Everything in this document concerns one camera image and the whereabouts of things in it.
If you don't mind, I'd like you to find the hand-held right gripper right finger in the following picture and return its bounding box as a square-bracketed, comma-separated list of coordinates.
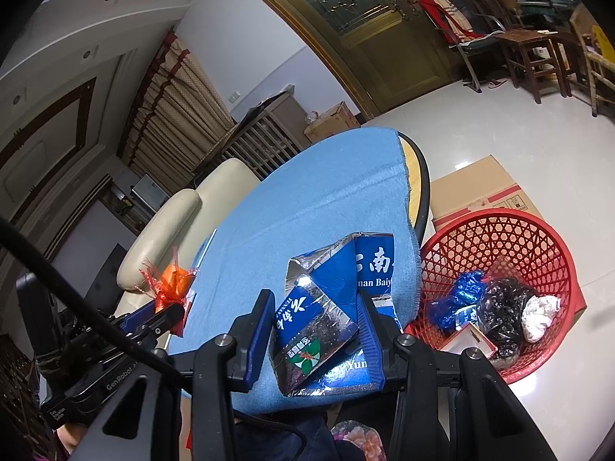
[356, 290, 558, 461]

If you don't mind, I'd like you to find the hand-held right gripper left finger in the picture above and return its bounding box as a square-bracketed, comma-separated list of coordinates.
[72, 289, 277, 461]

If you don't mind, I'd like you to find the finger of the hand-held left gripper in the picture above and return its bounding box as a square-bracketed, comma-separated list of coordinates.
[139, 305, 186, 347]
[114, 298, 166, 332]

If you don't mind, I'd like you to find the orange red cellophane wrapper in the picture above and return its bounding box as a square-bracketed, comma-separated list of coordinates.
[139, 246, 198, 339]

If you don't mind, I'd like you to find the blue foil carton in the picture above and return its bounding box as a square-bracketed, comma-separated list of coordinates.
[273, 231, 402, 397]

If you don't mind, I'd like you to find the red plastic basket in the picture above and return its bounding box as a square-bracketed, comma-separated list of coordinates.
[404, 209, 580, 385]

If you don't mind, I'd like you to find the small white box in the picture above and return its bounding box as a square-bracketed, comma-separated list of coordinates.
[439, 322, 498, 358]

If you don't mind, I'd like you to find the person's floral clothing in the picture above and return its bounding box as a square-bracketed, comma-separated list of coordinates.
[331, 420, 387, 461]

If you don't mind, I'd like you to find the crumpled blue plastic bag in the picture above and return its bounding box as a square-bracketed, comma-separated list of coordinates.
[429, 271, 486, 332]

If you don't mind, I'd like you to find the cream leather sofa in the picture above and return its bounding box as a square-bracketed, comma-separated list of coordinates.
[116, 158, 263, 308]

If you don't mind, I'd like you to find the grey metal box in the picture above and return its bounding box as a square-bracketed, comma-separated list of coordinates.
[130, 175, 169, 212]

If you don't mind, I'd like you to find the crumpled black plastic bag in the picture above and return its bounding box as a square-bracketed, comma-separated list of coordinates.
[478, 279, 539, 358]

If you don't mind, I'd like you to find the blue table cloth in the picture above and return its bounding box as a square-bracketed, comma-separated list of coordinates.
[168, 126, 424, 416]

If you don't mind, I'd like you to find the round black-rimmed table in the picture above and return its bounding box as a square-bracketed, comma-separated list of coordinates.
[396, 129, 431, 241]

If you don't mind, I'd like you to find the crumpled white tissue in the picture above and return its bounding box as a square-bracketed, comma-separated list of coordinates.
[521, 295, 562, 344]

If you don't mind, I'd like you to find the large brown red cardboard box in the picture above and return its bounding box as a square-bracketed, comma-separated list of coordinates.
[429, 154, 589, 327]

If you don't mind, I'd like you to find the beige pleated curtain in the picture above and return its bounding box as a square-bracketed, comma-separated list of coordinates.
[118, 31, 236, 193]

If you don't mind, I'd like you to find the slatted wooden cabinet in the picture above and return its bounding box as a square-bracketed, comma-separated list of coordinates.
[192, 87, 313, 181]

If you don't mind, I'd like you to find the small brown cardboard box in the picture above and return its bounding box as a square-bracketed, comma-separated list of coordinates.
[304, 101, 361, 144]

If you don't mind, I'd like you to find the wooden door with glass panes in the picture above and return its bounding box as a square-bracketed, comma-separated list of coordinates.
[226, 0, 491, 118]

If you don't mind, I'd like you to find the metal folding chair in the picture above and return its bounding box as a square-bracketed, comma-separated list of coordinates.
[416, 0, 510, 93]

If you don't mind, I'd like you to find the red striped cloth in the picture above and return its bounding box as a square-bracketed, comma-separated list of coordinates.
[417, 0, 474, 44]

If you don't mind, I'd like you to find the dark wooden stool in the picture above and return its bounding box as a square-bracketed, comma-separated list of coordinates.
[495, 29, 584, 104]

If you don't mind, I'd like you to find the dark wooden chair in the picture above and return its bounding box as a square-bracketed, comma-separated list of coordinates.
[464, 0, 534, 30]

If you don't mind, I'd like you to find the light bamboo chair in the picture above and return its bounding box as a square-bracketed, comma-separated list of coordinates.
[569, 2, 615, 118]

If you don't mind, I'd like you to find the yellow board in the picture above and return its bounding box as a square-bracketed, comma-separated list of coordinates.
[593, 24, 615, 56]

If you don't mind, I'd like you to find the black cable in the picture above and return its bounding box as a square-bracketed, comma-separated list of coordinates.
[0, 215, 193, 392]

